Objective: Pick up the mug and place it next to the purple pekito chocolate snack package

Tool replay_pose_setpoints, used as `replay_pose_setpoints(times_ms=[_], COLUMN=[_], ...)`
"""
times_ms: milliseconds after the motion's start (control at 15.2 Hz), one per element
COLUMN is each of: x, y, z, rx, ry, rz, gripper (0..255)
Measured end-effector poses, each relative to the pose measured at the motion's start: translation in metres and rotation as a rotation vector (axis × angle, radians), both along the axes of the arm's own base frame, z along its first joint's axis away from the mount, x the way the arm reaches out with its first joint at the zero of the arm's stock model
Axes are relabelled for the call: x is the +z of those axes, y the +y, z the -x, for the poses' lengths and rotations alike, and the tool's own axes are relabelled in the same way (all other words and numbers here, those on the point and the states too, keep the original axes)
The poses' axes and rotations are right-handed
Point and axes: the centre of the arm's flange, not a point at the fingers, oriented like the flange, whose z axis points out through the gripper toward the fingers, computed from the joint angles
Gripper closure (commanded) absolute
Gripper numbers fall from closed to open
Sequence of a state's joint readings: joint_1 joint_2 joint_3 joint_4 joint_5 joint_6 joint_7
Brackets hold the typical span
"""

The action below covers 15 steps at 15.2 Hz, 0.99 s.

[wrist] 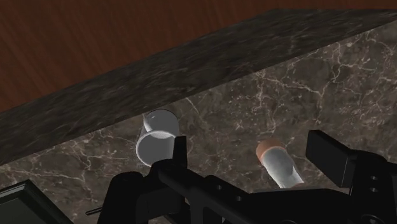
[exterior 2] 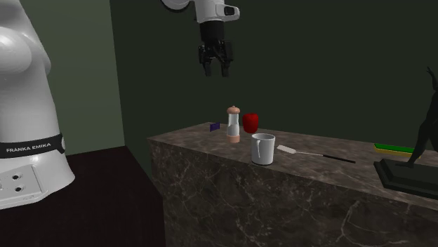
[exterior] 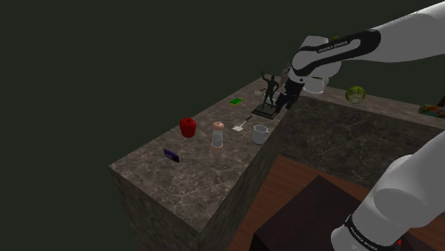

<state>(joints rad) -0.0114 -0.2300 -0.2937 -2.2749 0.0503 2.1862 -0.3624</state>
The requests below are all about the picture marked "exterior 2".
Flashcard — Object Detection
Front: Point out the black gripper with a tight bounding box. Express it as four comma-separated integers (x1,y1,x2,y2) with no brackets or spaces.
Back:
198,20,235,79

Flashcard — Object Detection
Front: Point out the glass and wood pepper mill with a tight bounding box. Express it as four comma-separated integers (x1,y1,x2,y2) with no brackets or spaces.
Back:
226,105,241,144

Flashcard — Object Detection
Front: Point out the red bell pepper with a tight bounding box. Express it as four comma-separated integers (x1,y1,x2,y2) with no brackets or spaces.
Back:
241,113,260,134

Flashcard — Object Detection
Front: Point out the white mug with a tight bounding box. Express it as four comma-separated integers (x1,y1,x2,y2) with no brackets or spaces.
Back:
251,133,277,166

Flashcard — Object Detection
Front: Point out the dark robot stand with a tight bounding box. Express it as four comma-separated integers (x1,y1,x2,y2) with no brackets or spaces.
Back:
0,145,167,247

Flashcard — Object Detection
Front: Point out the green and yellow sponge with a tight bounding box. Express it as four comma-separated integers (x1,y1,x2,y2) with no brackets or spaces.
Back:
373,142,423,159

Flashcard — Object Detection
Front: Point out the black figure statue on base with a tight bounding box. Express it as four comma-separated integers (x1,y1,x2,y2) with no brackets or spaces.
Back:
373,66,438,201

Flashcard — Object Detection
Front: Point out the white spatula with black handle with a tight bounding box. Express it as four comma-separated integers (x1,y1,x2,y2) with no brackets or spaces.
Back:
276,145,357,164

